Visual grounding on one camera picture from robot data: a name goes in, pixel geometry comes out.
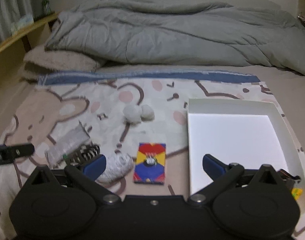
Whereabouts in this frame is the yellow headlamp with strap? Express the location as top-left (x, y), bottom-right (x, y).
top-left (278, 169), bottom-right (303, 200)

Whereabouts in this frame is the colourful card box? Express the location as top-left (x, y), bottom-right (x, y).
top-left (133, 143), bottom-right (166, 185)

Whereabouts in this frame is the black cord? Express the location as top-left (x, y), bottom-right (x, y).
top-left (66, 143), bottom-right (101, 167)

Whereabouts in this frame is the beige fluffy blanket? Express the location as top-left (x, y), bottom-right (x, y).
top-left (20, 45), bottom-right (106, 81)

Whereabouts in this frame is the white yarn ball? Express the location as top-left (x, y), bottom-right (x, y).
top-left (96, 153), bottom-right (134, 184)

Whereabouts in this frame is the white cotton ball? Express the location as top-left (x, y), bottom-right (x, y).
top-left (123, 105), bottom-right (142, 124)
top-left (140, 105), bottom-right (155, 121)

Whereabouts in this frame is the cartoon bear bed mat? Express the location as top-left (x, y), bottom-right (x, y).
top-left (0, 70), bottom-right (305, 240)

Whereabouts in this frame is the white cotton ball left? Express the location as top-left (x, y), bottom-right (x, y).
top-left (123, 105), bottom-right (142, 124)

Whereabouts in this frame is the wooden bedside shelf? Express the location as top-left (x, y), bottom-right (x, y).
top-left (0, 13), bottom-right (58, 53)

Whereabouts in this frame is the grey curtain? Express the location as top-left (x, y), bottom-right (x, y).
top-left (0, 0), bottom-right (34, 43)

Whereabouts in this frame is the white shallow cardboard box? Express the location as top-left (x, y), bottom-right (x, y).
top-left (188, 99), bottom-right (305, 211)

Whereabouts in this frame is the green glass bottle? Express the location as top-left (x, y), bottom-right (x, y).
top-left (41, 0), bottom-right (52, 15)

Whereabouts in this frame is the tissue pack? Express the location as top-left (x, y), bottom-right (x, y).
top-left (10, 14), bottom-right (34, 35)

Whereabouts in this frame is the silver foil pouch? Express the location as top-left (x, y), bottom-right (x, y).
top-left (45, 124), bottom-right (90, 167)

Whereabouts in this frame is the grey quilted duvet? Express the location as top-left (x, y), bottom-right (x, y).
top-left (45, 0), bottom-right (305, 75)

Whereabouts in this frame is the white cotton ball right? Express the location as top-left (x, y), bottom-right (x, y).
top-left (140, 105), bottom-right (155, 121)

